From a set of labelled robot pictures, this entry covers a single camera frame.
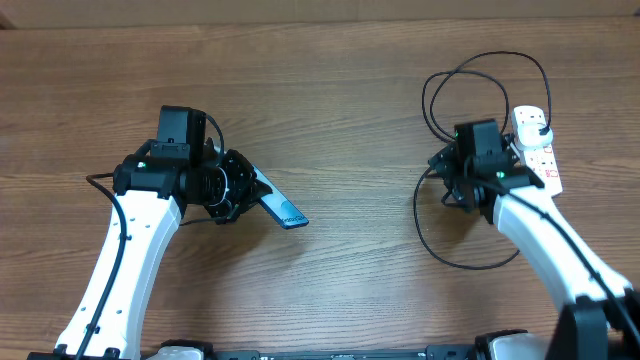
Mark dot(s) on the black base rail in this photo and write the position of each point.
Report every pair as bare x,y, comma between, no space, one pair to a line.
340,355

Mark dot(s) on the blue Galaxy smartphone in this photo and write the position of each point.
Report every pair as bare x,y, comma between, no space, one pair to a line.
281,209

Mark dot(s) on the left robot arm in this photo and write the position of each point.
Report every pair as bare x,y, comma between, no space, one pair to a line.
151,191

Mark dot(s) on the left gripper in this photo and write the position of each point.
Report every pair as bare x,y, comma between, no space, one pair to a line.
249,189

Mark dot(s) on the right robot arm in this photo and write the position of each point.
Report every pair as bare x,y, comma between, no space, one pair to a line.
598,308

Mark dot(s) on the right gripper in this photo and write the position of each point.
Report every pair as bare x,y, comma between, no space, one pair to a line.
443,164

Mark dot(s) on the white charger plug adapter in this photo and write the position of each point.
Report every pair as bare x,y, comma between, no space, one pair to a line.
530,137

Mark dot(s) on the white power strip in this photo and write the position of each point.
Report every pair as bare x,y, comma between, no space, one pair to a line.
541,161

